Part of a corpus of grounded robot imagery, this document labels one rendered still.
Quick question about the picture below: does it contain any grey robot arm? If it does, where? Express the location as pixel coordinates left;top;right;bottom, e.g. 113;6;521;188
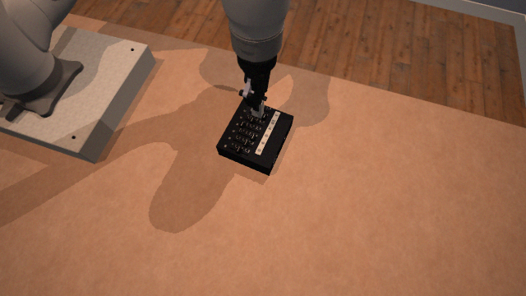
0;0;291;122

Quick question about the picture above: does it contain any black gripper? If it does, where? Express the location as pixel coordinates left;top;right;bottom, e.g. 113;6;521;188
237;55;277;118

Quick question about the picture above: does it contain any black lighting desk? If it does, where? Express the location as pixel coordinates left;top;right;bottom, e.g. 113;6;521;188
216;99;294;176

